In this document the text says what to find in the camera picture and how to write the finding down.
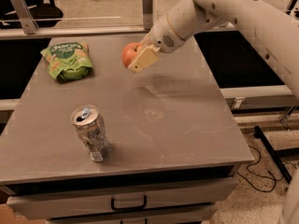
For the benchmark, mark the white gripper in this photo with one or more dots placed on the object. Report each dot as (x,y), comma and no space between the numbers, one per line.
(161,34)

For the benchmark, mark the horizontal metal railing bar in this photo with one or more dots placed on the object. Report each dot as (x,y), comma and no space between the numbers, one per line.
(13,34)

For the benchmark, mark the black office chair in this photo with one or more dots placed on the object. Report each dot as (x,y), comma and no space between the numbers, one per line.
(44,12)

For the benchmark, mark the open silver drink can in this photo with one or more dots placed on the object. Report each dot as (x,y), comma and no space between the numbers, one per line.
(90,128)

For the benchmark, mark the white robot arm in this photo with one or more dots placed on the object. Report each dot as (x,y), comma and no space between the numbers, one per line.
(273,33)

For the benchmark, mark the black stand leg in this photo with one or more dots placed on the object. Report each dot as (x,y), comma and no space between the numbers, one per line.
(260,135)

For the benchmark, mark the middle metal railing bracket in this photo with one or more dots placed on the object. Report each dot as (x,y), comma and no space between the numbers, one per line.
(147,9)

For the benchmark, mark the green rice chip bag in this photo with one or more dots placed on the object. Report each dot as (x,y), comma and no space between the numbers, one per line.
(68,61)

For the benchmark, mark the left metal railing bracket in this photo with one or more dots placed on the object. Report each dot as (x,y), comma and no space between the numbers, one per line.
(28,24)

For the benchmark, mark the metal railing bracket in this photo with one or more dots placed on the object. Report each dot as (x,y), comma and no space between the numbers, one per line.
(147,9)
(28,24)

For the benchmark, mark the red apple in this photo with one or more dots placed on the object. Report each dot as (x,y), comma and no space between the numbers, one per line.
(129,53)

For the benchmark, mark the grey drawer with black handle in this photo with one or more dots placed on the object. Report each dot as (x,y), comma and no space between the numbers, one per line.
(126,198)

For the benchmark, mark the lower grey drawer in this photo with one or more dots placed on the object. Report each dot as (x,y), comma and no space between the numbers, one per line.
(193,213)

